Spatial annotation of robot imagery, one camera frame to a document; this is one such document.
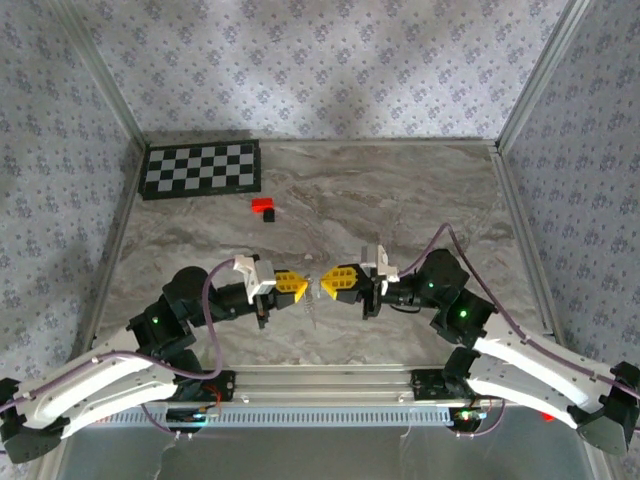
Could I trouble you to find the aluminium mounting rail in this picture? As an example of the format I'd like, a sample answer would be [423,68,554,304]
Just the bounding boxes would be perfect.
[54,367,599,404]

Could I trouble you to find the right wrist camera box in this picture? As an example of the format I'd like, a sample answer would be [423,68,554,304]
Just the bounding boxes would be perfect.
[360,244,400,297]

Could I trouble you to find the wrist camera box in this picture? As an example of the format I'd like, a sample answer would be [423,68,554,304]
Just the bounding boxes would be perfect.
[360,244,400,297]
[232,254,278,300]

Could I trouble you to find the aluminium side rail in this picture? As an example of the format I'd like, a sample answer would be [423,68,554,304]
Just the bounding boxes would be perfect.
[64,142,149,369]
[491,144,571,364]

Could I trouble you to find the aluminium frame post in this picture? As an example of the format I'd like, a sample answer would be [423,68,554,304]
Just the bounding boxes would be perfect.
[48,0,149,149]
[496,0,597,150]

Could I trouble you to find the aluminium back rail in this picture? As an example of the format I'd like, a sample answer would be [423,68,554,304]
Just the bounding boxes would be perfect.
[144,137,501,150]

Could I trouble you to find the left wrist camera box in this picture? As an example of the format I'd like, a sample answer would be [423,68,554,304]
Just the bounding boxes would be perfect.
[232,254,278,300]

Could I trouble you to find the grey slotted cable duct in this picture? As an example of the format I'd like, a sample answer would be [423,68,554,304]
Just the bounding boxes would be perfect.
[102,405,454,427]

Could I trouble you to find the grey metal sheet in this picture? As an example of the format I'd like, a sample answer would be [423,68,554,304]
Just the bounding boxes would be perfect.
[59,424,601,480]

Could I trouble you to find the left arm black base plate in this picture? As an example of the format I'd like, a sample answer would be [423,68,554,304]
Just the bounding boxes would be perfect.
[169,369,236,402]

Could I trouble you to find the black white checkerboard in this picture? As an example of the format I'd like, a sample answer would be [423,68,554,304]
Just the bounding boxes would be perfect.
[138,139,263,201]

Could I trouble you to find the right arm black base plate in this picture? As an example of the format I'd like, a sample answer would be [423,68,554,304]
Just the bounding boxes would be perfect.
[411,368,503,401]

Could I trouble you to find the black controller board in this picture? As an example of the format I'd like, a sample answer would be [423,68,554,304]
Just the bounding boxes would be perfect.
[451,407,487,435]
[166,407,210,435]

